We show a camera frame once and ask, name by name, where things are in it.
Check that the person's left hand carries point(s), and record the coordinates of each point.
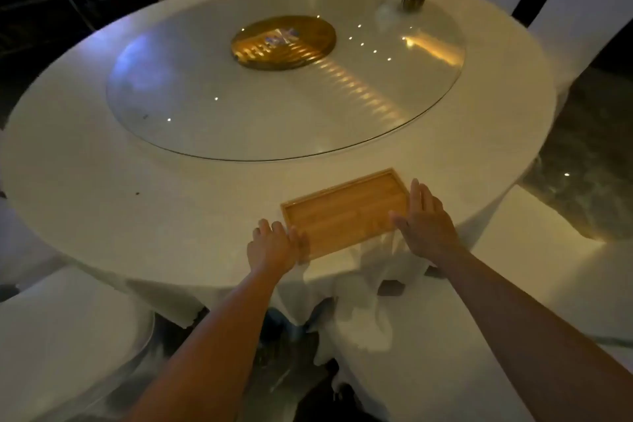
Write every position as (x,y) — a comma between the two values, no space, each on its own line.
(274,251)

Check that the person's right hand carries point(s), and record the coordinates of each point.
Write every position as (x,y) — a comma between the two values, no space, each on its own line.
(425,229)

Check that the wooden tray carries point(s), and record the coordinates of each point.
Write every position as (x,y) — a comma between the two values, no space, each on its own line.
(341,214)

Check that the person's right forearm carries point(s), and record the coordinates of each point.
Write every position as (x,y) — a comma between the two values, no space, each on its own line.
(534,337)

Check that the person's left forearm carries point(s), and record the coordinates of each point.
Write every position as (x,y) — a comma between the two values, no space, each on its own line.
(217,347)

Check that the round glass turntable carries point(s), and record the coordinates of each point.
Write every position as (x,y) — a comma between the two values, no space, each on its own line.
(198,105)

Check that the round white-clothed table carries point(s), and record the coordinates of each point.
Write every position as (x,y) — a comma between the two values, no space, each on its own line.
(99,189)

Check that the gold turntable centre disc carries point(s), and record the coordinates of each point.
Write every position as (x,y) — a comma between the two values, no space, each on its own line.
(282,43)

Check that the brass ashtray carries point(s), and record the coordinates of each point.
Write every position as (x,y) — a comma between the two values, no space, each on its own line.
(413,0)

